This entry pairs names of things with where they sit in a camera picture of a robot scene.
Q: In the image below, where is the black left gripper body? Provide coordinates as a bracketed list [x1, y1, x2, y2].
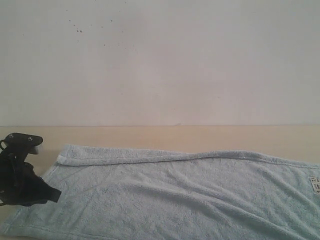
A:
[0, 152, 43, 207]

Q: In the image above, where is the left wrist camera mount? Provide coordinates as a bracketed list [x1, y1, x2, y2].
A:
[0, 132, 44, 162]

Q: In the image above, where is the light blue terry towel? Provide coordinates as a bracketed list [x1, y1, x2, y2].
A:
[0, 145, 320, 240]

